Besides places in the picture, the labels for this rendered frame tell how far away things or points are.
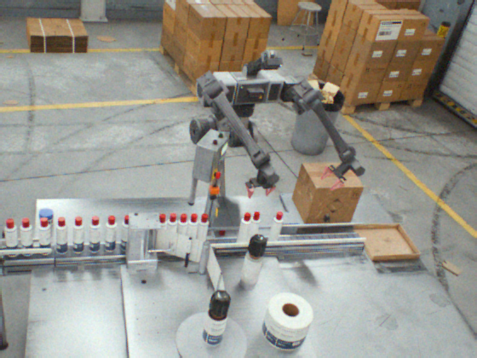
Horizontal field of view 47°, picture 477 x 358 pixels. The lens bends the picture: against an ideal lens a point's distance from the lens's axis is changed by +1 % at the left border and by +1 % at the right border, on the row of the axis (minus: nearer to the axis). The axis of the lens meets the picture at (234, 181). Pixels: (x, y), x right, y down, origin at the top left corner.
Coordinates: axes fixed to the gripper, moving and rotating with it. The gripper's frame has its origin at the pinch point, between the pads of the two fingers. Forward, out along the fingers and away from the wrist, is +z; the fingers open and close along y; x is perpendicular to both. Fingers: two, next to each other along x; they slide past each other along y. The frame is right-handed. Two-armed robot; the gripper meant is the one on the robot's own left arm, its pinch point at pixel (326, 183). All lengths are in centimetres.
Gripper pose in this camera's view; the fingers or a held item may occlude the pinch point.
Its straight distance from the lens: 299.0
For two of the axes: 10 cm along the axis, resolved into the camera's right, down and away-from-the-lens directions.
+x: 5.8, 4.0, 7.1
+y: 4.2, 6.0, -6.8
